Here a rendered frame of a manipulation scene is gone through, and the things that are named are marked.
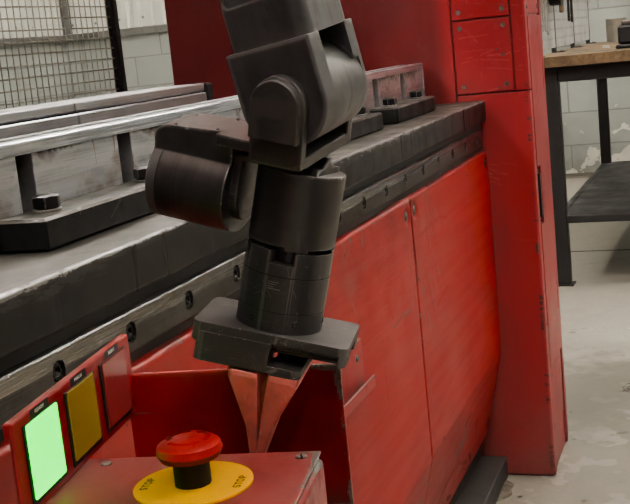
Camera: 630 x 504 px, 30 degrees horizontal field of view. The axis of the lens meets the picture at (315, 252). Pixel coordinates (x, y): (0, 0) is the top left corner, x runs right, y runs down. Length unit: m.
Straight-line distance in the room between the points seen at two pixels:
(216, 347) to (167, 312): 0.36
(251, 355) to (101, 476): 0.12
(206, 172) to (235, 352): 0.12
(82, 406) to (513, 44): 1.95
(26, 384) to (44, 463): 0.20
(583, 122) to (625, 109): 0.28
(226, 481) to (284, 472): 0.04
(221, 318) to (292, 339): 0.05
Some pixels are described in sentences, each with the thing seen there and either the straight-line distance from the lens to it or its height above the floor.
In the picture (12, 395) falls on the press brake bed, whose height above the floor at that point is 0.80.
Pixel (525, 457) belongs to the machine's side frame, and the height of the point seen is 0.05.
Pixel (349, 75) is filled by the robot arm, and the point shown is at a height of 1.01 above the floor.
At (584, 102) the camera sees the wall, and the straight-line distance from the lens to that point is 7.89.
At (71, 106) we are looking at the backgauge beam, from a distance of 1.72.
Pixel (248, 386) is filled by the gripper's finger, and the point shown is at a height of 0.82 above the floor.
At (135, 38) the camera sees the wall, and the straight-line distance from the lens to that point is 8.88.
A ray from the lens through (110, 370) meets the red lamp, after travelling 0.82.
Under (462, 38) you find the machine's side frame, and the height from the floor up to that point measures 1.01.
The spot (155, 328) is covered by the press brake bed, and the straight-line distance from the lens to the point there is 1.09.
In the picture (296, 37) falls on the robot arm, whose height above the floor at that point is 1.04.
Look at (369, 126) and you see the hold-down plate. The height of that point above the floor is 0.89.
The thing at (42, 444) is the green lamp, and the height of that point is 0.82.
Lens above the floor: 1.03
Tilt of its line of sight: 10 degrees down
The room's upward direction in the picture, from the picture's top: 6 degrees counter-clockwise
